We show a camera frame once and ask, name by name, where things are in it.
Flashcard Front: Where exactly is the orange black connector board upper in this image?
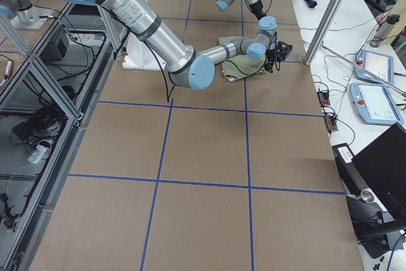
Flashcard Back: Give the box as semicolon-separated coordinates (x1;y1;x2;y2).
317;91;331;107

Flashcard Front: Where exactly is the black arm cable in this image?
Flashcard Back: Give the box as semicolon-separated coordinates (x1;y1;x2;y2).
148;29;280;104

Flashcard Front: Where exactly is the orange black connector board lower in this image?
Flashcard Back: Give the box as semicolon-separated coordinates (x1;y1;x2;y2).
324;113;338;134

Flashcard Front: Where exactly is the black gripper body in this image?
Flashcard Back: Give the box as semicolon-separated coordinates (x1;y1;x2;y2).
263;49;276;73
249;0;266;20

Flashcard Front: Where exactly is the reacher grabber stick white claw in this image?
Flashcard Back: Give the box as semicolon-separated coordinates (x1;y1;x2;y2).
320;44;406;100

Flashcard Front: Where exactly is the orange black connector board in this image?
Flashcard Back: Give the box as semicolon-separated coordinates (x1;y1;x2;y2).
324;113;338;134
317;91;331;107

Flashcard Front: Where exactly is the clear water bottle green lid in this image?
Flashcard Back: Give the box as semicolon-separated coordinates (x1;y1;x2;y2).
369;14;400;48

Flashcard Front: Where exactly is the aluminium frame post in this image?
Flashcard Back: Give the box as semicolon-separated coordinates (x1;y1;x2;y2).
303;0;343;65

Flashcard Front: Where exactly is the upper blue teach pendant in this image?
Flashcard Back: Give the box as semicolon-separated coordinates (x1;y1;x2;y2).
355;50;394;84

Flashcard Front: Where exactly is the second robot base left background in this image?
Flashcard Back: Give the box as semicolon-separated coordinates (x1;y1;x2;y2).
1;0;53;30

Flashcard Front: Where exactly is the blue teach pendant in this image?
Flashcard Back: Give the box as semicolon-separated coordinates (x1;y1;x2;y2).
355;50;394;84
350;83;404;126

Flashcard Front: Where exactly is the aluminium frame rail left side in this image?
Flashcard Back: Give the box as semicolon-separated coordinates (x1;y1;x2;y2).
1;4;124;270

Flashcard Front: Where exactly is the lower blue teach pendant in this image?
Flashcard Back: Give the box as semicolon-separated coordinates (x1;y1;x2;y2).
350;83;404;126

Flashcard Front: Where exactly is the black monitor on stand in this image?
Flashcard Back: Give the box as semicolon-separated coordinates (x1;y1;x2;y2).
332;123;405;258

